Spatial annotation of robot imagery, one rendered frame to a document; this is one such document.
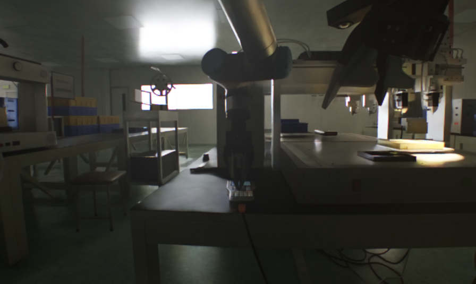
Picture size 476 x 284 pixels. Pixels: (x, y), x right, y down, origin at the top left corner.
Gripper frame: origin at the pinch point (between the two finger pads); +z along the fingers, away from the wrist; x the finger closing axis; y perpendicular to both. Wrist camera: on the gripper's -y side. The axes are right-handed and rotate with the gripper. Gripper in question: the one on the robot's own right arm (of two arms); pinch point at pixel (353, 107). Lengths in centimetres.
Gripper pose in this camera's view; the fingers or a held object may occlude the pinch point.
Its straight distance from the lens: 42.0
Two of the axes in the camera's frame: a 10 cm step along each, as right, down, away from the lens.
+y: 5.0, 4.7, -7.3
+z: -1.7, 8.8, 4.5
